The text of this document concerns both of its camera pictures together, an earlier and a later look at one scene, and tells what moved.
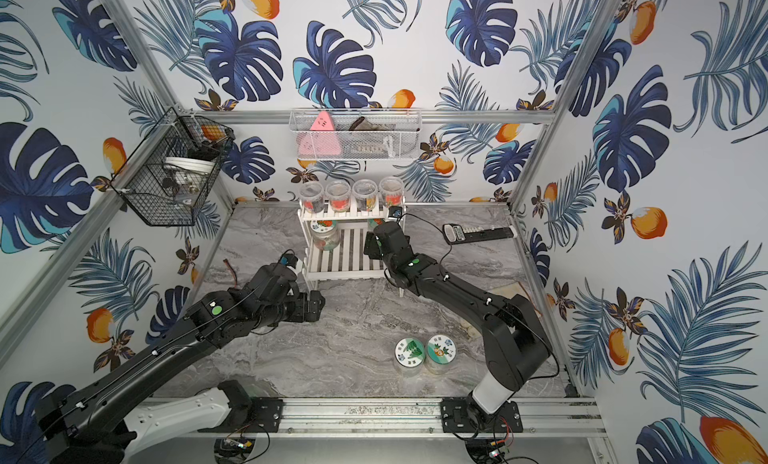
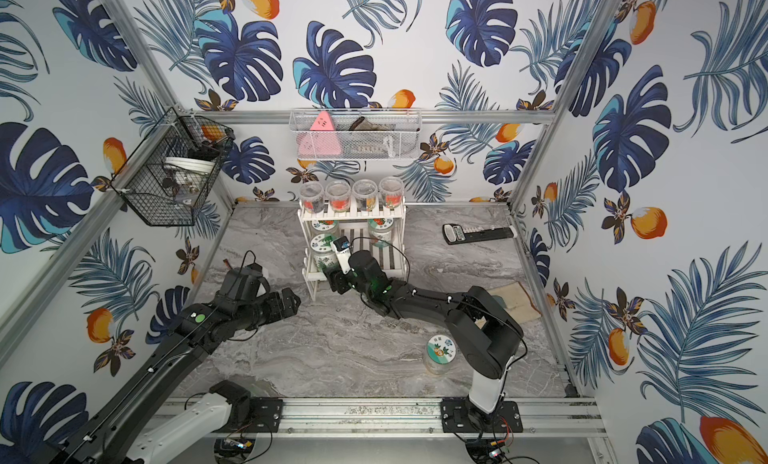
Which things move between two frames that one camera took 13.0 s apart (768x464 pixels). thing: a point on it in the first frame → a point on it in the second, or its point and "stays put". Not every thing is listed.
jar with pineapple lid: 441,354 stays put
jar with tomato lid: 326,234 stays put
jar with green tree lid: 409,355 → 322,251
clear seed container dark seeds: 365,193 stays put
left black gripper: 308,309 → 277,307
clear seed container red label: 391,189 stays put
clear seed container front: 339,194 stays put
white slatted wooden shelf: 348,260 stays put
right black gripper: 372,246 → 337,281
